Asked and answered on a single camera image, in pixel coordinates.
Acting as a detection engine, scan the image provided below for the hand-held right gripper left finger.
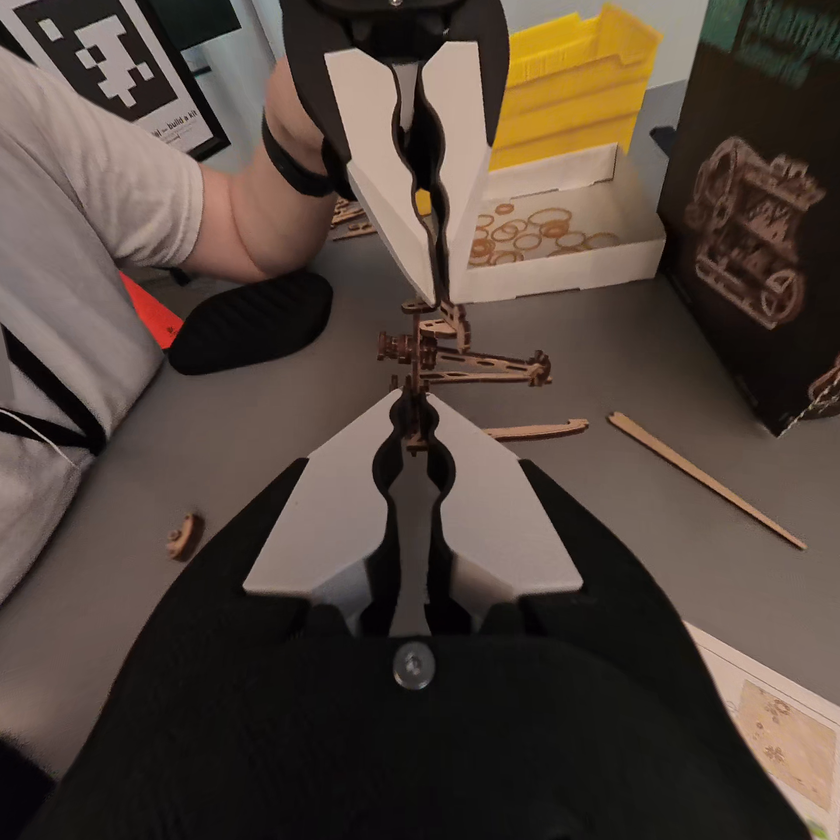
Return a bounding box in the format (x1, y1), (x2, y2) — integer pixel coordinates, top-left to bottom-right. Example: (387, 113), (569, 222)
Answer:
(243, 387), (409, 634)

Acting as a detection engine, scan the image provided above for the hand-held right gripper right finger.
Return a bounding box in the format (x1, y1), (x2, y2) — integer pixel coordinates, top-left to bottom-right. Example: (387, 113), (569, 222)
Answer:
(425, 392), (585, 622)

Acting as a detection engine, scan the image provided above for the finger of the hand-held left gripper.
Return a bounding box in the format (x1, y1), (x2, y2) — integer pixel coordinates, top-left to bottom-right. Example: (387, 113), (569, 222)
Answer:
(325, 46), (442, 308)
(412, 41), (493, 306)

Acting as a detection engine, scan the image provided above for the wooden gear model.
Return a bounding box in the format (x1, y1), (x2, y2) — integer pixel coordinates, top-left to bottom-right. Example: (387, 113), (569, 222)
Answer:
(377, 298), (553, 458)

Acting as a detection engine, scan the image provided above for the person's left forearm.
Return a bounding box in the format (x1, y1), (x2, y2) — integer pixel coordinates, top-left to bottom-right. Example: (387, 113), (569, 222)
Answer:
(177, 56), (342, 282)

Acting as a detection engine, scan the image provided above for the black model kit box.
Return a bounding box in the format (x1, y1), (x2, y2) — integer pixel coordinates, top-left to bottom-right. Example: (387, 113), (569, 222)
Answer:
(656, 0), (840, 437)

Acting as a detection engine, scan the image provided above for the black wristband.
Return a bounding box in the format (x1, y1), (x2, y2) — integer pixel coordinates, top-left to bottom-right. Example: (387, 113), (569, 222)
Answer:
(260, 108), (337, 198)

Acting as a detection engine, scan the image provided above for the long wooden lever part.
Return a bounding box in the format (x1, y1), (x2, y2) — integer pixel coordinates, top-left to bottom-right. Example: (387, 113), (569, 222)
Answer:
(482, 418), (589, 442)

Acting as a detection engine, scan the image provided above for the pile of rubber bands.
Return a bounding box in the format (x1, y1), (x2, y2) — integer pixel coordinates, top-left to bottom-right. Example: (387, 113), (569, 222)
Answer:
(469, 202), (621, 266)

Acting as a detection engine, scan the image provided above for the yellow plastic bin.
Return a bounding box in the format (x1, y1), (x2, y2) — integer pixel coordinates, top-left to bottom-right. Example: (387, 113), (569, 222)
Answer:
(489, 3), (664, 173)

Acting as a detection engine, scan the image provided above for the curved wooden part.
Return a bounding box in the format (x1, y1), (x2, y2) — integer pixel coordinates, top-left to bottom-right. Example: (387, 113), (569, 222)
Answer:
(165, 513), (204, 562)

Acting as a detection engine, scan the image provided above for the white cardboard box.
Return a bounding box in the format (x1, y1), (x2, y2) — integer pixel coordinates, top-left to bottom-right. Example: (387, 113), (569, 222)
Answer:
(453, 143), (667, 304)

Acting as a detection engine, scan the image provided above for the flat wooden stick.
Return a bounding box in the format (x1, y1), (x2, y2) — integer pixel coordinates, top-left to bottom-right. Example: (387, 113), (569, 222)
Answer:
(607, 411), (808, 551)

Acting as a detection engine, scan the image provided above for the framed printed sign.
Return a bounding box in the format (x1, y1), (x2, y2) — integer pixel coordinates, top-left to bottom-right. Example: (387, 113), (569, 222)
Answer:
(0, 0), (232, 161)

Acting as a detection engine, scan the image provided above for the black padded cushion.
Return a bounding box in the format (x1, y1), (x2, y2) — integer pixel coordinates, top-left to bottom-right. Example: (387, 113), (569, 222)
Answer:
(167, 270), (334, 376)

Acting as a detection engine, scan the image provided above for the person's grey garment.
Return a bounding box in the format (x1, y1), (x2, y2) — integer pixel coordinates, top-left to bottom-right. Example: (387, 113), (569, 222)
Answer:
(0, 46), (204, 605)

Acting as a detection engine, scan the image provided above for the orange object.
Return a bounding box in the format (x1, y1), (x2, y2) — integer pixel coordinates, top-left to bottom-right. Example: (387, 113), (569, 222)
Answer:
(118, 272), (185, 352)

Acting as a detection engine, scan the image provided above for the printed instruction sheet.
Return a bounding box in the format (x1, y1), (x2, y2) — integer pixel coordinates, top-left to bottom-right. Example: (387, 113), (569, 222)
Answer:
(682, 620), (840, 840)

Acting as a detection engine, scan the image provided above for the black strap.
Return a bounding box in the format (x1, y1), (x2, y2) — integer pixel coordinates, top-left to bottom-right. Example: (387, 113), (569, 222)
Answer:
(0, 325), (109, 457)

